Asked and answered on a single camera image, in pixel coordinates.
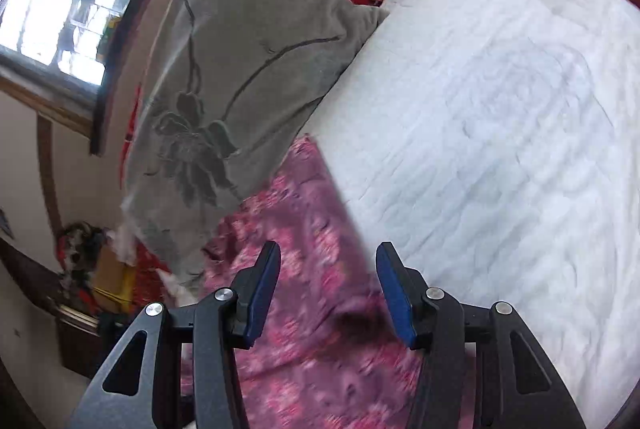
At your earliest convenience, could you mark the purple floral garment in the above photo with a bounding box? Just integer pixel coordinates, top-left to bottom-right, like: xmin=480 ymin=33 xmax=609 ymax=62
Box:
xmin=201 ymin=136 xmax=421 ymax=428

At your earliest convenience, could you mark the clutter pile on shelf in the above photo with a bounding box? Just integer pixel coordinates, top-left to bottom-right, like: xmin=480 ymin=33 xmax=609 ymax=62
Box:
xmin=56 ymin=222 xmax=196 ymax=315

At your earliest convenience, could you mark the white quilted bed cover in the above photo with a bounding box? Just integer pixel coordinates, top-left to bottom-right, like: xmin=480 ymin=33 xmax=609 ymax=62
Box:
xmin=304 ymin=0 xmax=639 ymax=428

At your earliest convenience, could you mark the grey floral pillow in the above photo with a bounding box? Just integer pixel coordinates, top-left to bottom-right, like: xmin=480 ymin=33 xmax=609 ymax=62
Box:
xmin=122 ymin=0 xmax=385 ymax=279

